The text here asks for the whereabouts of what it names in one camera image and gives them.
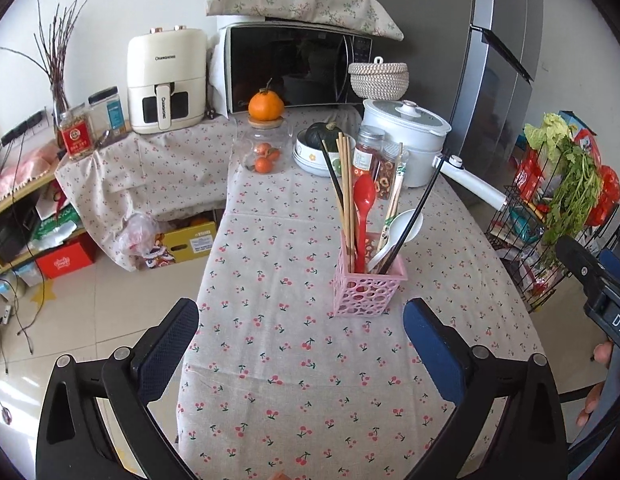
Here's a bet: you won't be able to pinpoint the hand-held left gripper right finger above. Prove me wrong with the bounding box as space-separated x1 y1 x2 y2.
403 297 571 480

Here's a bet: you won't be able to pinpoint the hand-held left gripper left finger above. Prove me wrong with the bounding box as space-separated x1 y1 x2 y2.
36 297 199 480

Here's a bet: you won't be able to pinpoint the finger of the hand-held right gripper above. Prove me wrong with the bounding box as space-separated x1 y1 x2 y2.
555 235 611 306
597 249 620 293

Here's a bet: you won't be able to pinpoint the pink perforated utensil holder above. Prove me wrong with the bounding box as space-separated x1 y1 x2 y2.
332 232 408 318

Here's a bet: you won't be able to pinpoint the white plastic spoon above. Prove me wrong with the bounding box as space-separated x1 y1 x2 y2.
367 210 425 275

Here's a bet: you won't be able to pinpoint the black chopstick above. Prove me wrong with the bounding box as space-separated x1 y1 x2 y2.
322 151 353 257
379 157 439 275

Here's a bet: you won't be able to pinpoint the red plastic spoon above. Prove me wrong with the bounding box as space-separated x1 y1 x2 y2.
353 174 377 273

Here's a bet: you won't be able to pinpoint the disposable chopsticks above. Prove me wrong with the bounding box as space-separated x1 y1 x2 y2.
382 142 407 242

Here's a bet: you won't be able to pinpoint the brown dark-tipped chopstick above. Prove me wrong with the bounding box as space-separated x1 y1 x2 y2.
331 157 355 261

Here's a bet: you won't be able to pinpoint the bamboo chopstick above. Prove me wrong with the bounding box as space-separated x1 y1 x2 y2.
336 133 351 261
341 132 355 261

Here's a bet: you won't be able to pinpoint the person's right hand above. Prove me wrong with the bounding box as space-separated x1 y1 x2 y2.
576 341 613 428

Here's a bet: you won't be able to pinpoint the green leafy vegetables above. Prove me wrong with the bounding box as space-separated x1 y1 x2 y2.
524 112 605 256

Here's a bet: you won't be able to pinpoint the yellow cardboard box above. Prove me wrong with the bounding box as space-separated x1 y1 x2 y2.
157 220 218 266

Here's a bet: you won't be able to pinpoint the clear plastic bag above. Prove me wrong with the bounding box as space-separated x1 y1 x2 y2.
112 211 163 261

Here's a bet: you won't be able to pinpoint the cherry print tablecloth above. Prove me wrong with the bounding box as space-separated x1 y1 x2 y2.
54 110 241 273
177 105 546 480

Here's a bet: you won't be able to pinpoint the red box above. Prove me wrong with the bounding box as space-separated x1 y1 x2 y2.
34 237 96 280

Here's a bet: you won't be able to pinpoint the green white plastic bag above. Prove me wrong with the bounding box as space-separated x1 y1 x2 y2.
32 207 83 251

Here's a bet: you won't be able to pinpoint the dried rings spice jar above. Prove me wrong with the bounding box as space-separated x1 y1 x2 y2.
374 144 403 202

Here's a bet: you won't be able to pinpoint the black box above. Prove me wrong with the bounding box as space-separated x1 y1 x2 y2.
0 205 40 263

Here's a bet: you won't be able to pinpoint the red chili spice jar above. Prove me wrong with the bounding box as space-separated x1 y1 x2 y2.
354 126 385 183

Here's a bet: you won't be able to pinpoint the wooden shelf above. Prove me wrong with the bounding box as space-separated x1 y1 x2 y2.
0 170 90 278

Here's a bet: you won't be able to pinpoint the white electric pot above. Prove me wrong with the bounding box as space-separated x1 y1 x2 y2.
362 99 511 213

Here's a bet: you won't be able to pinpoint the glass jar with wooden lid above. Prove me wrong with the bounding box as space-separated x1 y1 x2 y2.
232 115 295 176

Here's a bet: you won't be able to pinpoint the pink cloth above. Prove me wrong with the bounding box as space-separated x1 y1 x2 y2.
0 145 58 201

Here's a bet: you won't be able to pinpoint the red label jar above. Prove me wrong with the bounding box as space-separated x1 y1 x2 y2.
57 103 94 161

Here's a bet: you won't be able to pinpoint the white flower print bowl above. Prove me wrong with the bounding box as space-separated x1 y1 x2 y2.
293 127 363 177

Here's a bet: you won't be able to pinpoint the blue label jar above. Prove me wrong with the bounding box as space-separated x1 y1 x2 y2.
88 86 128 141

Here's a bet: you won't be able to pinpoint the green squash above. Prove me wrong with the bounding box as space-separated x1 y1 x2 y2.
305 121 358 154

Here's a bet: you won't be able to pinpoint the large orange with stem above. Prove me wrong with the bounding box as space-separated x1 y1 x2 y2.
248 79 285 122

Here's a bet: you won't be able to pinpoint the black power strip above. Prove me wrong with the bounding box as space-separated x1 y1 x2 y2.
0 112 44 146

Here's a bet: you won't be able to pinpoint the glass vase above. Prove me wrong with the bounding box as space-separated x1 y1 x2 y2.
50 82 73 136

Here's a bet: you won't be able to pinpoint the grey refrigerator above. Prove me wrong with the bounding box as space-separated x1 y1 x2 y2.
361 0 545 211

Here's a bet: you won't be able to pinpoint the woven basket with lid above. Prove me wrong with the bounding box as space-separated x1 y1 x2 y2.
348 57 409 100

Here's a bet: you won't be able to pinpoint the cream air fryer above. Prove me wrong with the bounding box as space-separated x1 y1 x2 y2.
127 25 208 135

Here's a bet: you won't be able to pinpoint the black microwave oven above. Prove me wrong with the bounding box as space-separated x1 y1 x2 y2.
217 22 375 116

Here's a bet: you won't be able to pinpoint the dried branches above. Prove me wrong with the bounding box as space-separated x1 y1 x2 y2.
0 0 90 111

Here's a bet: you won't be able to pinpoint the floral cloth cover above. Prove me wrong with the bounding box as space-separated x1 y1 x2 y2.
205 0 405 42

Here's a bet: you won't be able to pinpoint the black wire rack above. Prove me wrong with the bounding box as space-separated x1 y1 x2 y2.
485 180 618 313

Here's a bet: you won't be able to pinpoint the black floor cables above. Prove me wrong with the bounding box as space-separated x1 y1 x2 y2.
0 240 45 376

